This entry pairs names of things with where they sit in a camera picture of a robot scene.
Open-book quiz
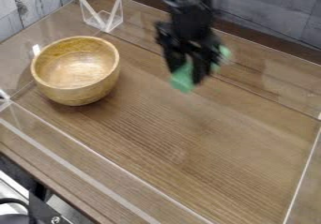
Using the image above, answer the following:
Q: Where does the green rectangular block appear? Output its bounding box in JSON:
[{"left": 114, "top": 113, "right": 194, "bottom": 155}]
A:
[{"left": 170, "top": 45, "right": 232, "bottom": 93}]

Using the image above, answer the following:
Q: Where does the black metal bracket with bolt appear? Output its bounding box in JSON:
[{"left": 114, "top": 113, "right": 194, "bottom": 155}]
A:
[{"left": 30, "top": 194, "right": 73, "bottom": 224}]

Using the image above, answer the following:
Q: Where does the wooden bowl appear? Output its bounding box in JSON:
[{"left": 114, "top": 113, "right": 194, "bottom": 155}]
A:
[{"left": 30, "top": 36, "right": 121, "bottom": 106}]

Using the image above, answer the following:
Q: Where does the clear acrylic wall panel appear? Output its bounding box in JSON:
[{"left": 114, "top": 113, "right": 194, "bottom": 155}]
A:
[{"left": 0, "top": 94, "right": 214, "bottom": 224}]

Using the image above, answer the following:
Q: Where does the clear acrylic corner bracket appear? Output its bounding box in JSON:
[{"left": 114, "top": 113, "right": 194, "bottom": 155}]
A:
[{"left": 79, "top": 0, "right": 125, "bottom": 33}]

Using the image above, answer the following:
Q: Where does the black cable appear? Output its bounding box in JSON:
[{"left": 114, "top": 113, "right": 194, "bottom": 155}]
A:
[{"left": 0, "top": 198, "right": 32, "bottom": 224}]

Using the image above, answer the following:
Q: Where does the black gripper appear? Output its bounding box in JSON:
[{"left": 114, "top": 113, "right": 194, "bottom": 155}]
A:
[{"left": 155, "top": 0, "right": 221, "bottom": 85}]

